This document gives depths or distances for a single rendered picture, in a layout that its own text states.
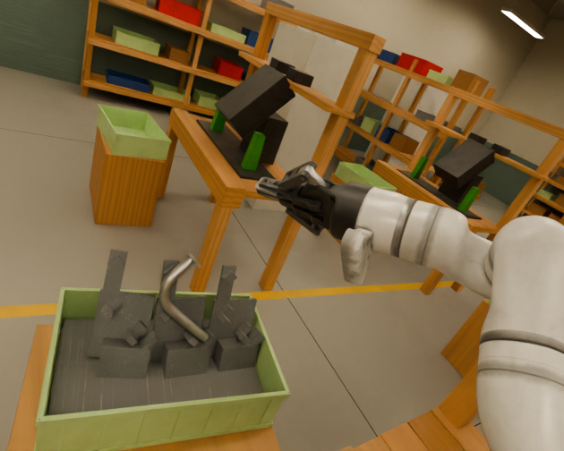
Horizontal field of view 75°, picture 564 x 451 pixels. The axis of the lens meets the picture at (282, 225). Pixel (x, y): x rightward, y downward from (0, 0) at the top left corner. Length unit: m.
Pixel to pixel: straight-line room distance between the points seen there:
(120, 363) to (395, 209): 0.94
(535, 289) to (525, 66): 12.54
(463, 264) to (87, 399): 0.98
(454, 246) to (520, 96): 12.26
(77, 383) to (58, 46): 6.04
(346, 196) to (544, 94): 12.02
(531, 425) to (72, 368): 1.08
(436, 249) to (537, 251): 0.09
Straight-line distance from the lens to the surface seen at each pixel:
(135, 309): 1.17
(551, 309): 0.39
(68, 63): 6.90
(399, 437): 1.39
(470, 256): 0.45
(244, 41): 6.76
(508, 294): 0.39
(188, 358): 1.20
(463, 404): 1.53
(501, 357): 0.38
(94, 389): 1.18
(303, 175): 0.43
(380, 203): 0.42
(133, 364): 1.18
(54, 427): 1.03
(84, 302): 1.30
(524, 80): 12.75
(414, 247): 0.42
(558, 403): 0.37
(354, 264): 0.41
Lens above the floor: 1.81
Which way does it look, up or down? 26 degrees down
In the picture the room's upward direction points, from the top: 23 degrees clockwise
